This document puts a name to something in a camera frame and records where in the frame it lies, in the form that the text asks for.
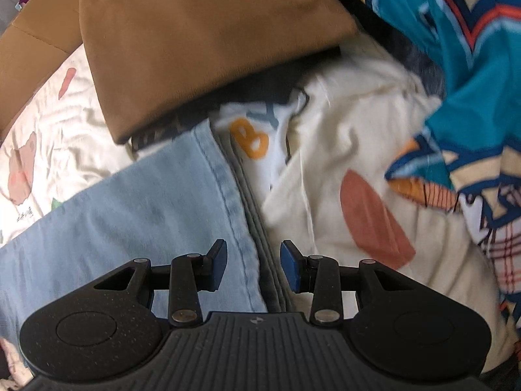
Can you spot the brown cloth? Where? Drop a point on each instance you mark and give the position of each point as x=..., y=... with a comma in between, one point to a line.
x=203, y=36

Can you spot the teal patterned cloth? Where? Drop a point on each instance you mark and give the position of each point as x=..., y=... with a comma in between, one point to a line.
x=468, y=69

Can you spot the cream printed blanket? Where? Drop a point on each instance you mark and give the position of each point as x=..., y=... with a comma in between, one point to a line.
x=346, y=138

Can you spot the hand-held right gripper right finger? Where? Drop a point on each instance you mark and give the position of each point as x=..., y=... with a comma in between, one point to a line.
x=288, y=262

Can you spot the white printed shirt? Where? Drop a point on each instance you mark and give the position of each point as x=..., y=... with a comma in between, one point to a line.
x=260, y=130

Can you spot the light blue denim pants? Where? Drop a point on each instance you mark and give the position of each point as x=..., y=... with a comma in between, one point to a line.
x=142, y=211

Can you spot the black patterned cloth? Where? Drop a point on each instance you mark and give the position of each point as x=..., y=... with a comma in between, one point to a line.
x=252, y=85

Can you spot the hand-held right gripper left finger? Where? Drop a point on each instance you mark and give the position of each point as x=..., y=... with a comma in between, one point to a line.
x=219, y=262

